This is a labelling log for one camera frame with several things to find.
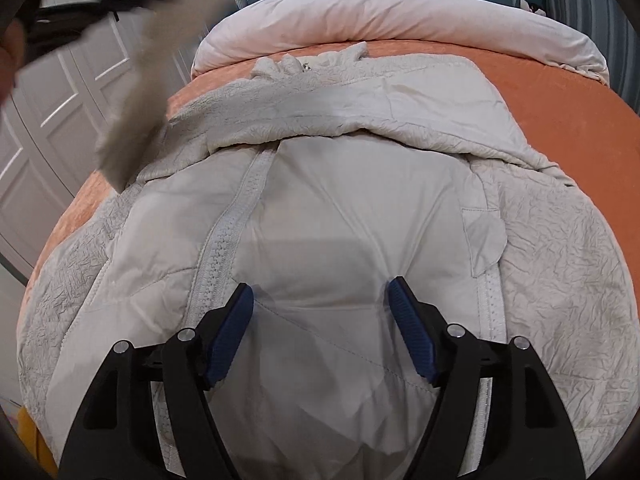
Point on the pale pink duvet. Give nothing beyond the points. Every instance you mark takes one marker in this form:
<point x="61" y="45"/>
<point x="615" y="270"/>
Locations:
<point x="400" y="15"/>

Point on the orange bed sheet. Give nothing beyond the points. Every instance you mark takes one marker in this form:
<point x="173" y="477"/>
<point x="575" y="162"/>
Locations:
<point x="575" y="110"/>

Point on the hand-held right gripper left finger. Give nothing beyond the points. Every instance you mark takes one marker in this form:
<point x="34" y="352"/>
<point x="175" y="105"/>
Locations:
<point x="234" y="325"/>

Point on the grey striped curtain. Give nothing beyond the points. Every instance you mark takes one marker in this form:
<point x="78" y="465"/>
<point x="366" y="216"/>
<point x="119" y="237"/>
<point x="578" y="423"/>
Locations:
<point x="590" y="10"/>

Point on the white padded jacket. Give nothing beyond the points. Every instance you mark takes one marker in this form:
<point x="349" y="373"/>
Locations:
<point x="350" y="210"/>

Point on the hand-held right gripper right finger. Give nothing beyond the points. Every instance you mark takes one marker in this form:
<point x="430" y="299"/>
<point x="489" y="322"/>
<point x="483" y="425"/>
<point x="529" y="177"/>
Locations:
<point x="406" y="320"/>

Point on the white panelled wardrobe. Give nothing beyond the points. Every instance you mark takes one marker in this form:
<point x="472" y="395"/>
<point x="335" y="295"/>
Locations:
<point x="50" y="125"/>

